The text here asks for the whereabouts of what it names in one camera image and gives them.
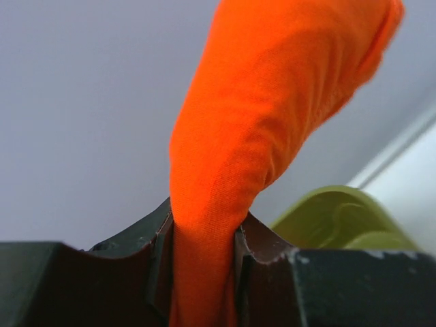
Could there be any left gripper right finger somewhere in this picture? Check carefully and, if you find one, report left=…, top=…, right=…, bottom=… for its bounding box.
left=234, top=215, right=435, bottom=326

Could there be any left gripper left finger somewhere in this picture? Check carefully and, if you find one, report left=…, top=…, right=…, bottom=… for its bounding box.
left=1, top=201, right=173, bottom=326

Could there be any orange t shirt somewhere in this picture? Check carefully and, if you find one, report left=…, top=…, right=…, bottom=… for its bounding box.
left=170, top=1, right=404, bottom=326

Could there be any olive green plastic basket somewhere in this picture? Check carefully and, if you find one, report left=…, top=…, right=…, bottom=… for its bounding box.
left=271, top=185, right=420, bottom=251

